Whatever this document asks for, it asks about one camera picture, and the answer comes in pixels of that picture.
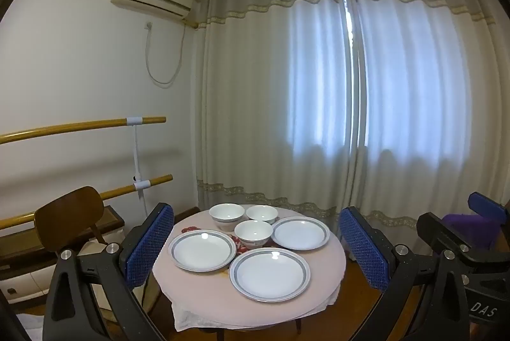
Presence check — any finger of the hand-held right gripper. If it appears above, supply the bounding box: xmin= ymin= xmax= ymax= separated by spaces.
xmin=467 ymin=192 xmax=510 ymax=226
xmin=416 ymin=212 xmax=479 ymax=266

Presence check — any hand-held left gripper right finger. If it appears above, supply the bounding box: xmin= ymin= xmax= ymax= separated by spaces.
xmin=339 ymin=206 xmax=473 ymax=341

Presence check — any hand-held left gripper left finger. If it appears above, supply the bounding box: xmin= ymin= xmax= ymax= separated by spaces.
xmin=43 ymin=202 xmax=175 ymax=341

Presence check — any white plate blue rim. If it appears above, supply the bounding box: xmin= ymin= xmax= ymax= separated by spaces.
xmin=271 ymin=216 xmax=331 ymax=251
xmin=229 ymin=247 xmax=311 ymax=303
xmin=168 ymin=229 xmax=237 ymax=272

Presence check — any large white bowl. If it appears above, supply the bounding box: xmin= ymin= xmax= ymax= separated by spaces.
xmin=209 ymin=203 xmax=245 ymax=232

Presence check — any small white bowl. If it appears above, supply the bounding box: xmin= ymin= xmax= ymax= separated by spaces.
xmin=234 ymin=221 xmax=274 ymax=250
xmin=245 ymin=205 xmax=278 ymax=225

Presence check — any purple cloth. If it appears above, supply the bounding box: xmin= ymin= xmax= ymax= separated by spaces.
xmin=442 ymin=211 xmax=503 ymax=252

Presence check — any white storage box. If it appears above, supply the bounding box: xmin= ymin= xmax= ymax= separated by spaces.
xmin=0 ymin=263 xmax=56 ymax=304
xmin=85 ymin=227 xmax=126 ymax=258

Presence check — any short wooden barre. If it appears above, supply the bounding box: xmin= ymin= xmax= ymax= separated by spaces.
xmin=0 ymin=174 xmax=173 ymax=232

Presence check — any round table white cloth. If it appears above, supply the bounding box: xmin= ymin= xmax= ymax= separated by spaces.
xmin=152 ymin=204 xmax=346 ymax=333

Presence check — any low wooden cabinet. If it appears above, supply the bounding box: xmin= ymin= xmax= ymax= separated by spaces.
xmin=0 ymin=206 xmax=125 ymax=270

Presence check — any white plastic bag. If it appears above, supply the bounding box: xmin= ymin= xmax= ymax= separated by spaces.
xmin=16 ymin=311 xmax=48 ymax=341

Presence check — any beige air conditioner pipe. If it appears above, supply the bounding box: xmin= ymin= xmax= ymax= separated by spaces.
xmin=182 ymin=0 xmax=208 ymax=30

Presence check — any white power cable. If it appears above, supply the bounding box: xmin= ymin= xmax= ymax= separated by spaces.
xmin=144 ymin=21 xmax=186 ymax=84

